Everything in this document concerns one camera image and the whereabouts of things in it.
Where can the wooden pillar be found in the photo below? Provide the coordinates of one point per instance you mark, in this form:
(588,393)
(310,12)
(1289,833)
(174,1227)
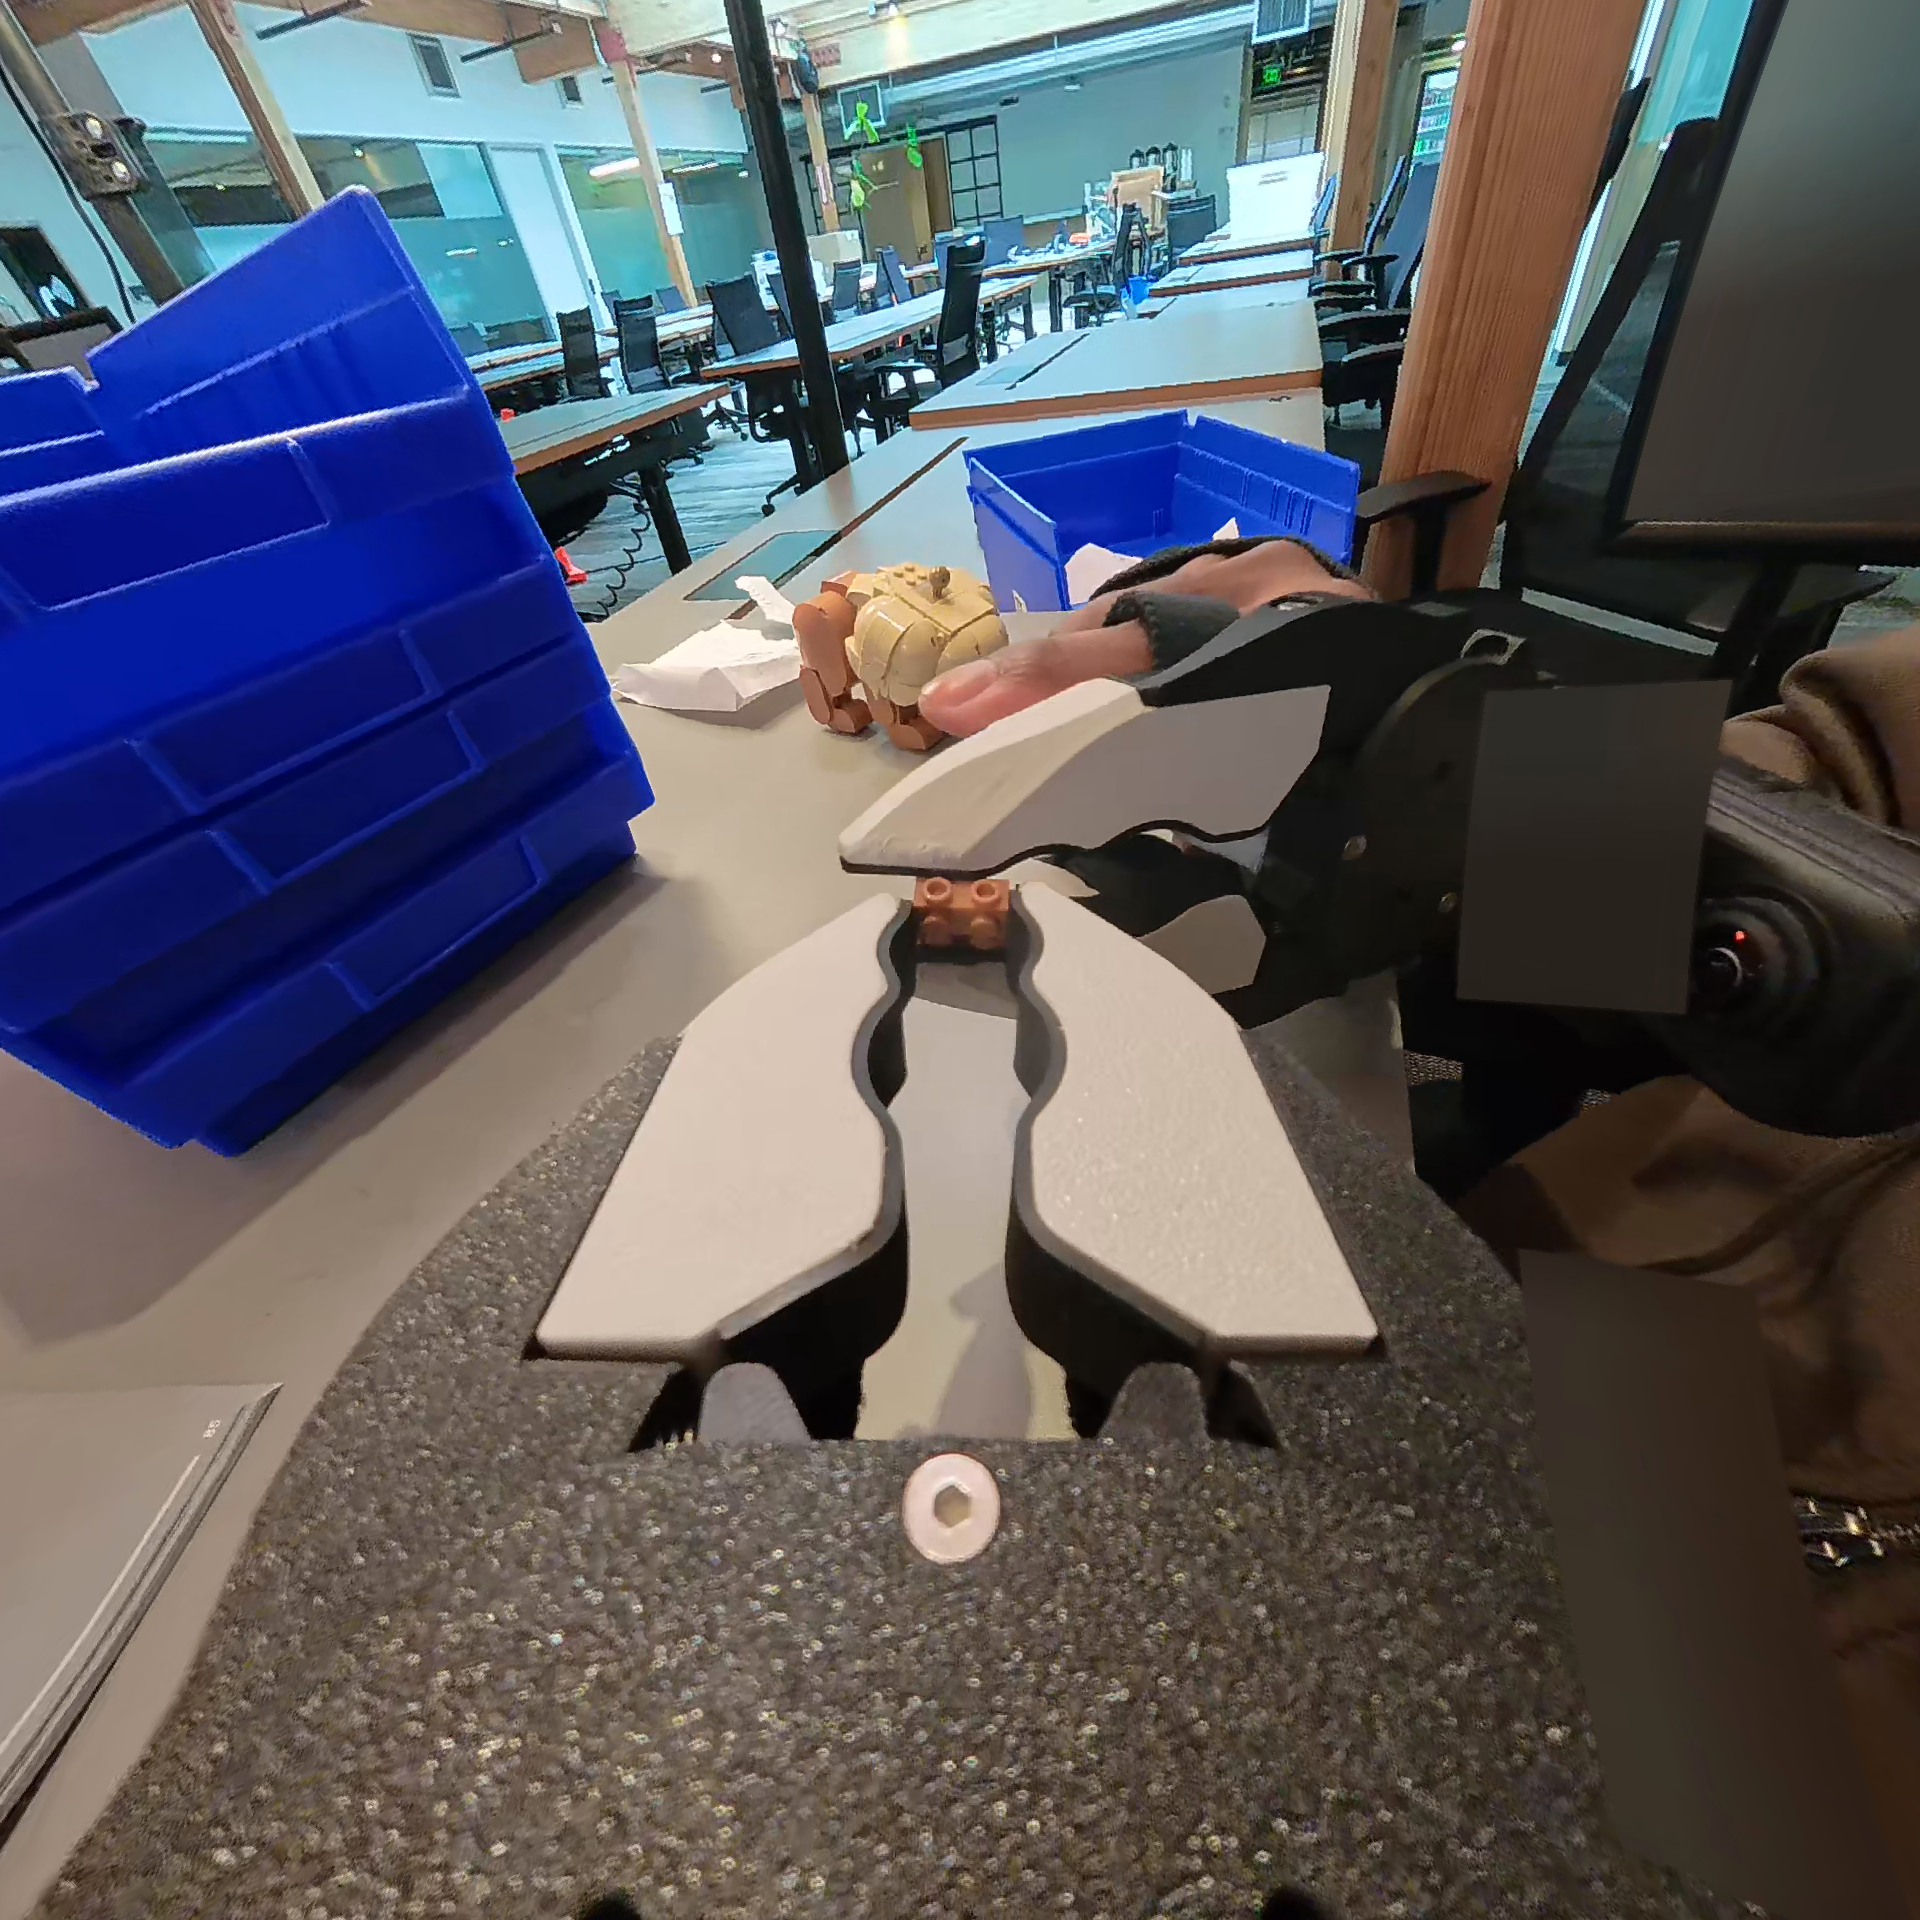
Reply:
(1500,273)

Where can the black office chair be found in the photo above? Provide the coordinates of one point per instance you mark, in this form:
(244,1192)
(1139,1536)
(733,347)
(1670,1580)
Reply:
(1593,421)

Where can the tan brown brick toy figure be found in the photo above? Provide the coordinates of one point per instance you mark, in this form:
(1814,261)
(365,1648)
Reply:
(900,647)

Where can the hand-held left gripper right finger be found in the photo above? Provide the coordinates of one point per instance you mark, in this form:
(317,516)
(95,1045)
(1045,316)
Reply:
(1186,1171)

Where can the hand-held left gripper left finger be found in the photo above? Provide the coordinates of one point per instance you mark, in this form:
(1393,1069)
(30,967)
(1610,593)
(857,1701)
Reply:
(720,1188)

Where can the small blue storage bin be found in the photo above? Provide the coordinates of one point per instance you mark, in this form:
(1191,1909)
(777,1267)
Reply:
(1169,497)

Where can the person's brown jacket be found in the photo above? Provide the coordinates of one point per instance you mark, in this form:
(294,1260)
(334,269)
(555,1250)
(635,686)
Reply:
(1801,1412)

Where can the small orange brick assembly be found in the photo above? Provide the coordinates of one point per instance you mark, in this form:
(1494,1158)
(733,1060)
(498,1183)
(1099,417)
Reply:
(960,913)

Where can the large black screen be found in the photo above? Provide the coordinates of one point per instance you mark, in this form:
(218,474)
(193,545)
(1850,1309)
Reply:
(1786,273)

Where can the person's right hand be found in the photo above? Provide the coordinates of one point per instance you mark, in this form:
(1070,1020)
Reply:
(1112,634)

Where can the grey desk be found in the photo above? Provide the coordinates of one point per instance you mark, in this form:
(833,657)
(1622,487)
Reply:
(362,1201)

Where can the long wooden table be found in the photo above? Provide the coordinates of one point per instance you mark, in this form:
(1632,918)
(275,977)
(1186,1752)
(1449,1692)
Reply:
(1169,354)

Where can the grey instruction booklet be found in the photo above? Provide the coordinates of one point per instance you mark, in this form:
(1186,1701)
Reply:
(106,1562)

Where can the torn white paper bag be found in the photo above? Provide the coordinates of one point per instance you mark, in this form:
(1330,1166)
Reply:
(706,661)

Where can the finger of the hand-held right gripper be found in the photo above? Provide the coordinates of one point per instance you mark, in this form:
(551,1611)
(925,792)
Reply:
(1112,767)
(1200,948)

